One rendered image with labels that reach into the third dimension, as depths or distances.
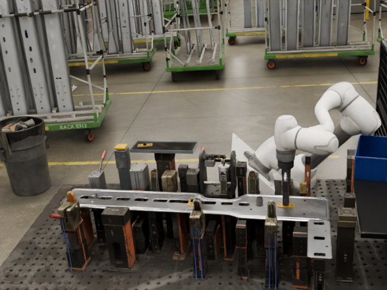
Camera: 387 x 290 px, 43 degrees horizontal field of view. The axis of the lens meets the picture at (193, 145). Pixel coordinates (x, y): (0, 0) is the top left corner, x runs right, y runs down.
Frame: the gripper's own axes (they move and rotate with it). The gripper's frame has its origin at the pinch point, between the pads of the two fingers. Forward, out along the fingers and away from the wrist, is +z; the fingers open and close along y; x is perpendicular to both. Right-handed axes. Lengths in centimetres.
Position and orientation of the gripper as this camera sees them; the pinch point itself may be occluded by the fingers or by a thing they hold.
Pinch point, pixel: (285, 197)
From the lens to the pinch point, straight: 241.2
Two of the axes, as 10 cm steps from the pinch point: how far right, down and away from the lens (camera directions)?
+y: 2.2, -3.9, 9.0
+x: -9.7, -0.2, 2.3
